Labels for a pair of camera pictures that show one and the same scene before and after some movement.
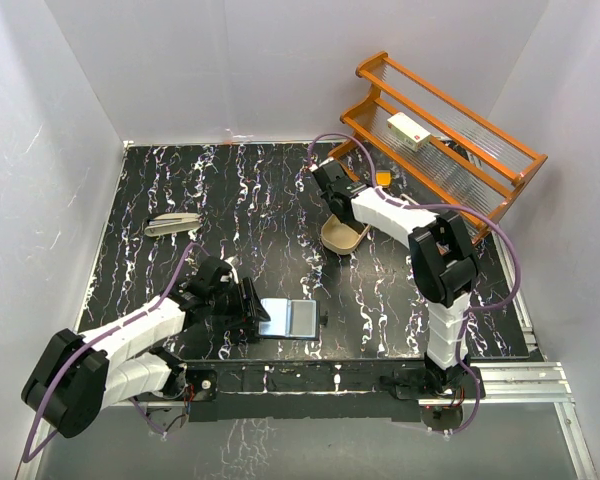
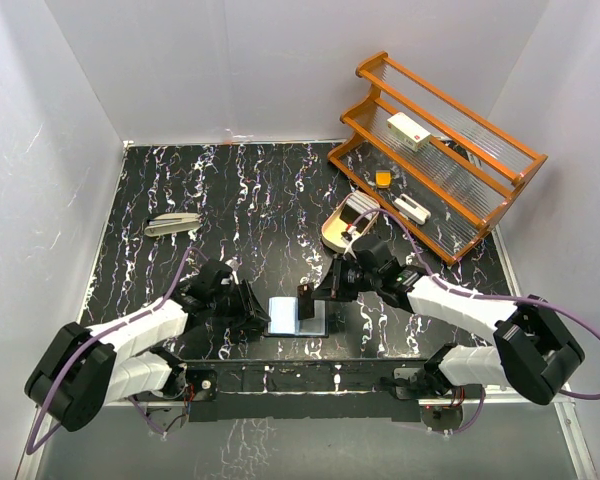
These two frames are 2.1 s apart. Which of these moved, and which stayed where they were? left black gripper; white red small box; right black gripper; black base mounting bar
Moved: right black gripper
Stayed: black base mounting bar; left black gripper; white red small box
